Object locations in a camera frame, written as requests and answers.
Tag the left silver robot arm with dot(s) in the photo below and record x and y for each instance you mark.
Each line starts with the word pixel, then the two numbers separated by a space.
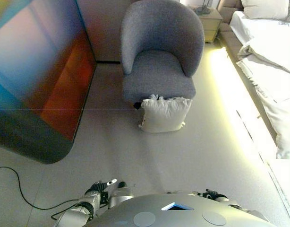
pixel 76 212

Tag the white bed sheet mattress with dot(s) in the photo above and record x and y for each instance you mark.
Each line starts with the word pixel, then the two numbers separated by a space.
pixel 265 30

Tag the white bed pillow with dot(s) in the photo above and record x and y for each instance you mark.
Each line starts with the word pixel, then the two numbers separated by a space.
pixel 265 8

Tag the white fringed cushion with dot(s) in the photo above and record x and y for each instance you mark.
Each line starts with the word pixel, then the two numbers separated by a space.
pixel 165 116

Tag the table lamp with dark stand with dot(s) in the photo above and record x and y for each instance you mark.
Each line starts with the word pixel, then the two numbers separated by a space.
pixel 201 7

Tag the white fringed duvet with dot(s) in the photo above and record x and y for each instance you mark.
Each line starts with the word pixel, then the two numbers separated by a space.
pixel 272 78

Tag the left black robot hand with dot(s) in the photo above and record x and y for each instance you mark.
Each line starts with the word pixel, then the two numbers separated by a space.
pixel 100 185

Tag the silver robot torso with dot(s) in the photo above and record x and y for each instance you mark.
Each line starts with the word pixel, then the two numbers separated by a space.
pixel 178 212

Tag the grey fabric tub armchair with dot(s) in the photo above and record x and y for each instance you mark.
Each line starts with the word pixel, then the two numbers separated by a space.
pixel 159 71

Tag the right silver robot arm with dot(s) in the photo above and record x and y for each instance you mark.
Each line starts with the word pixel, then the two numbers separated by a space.
pixel 249 211

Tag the beige nightstand with drawers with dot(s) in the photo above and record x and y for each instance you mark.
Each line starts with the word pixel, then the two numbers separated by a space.
pixel 210 23

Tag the beige upholstered bed frame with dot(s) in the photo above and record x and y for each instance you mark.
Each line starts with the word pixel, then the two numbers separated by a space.
pixel 230 45

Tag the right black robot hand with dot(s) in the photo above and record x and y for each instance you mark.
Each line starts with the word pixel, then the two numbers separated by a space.
pixel 212 194

